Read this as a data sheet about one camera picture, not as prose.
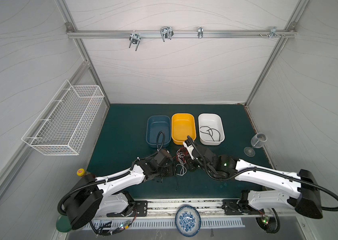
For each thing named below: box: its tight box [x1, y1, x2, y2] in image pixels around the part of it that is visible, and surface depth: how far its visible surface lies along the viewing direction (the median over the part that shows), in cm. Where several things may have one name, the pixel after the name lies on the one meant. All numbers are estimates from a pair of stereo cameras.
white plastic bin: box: [198, 113, 226, 146], surface depth 106 cm
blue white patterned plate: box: [175, 205, 202, 237], surface depth 70 cm
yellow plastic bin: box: [171, 113, 197, 146], surface depth 107 cm
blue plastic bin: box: [146, 115, 172, 149], surface depth 106 cm
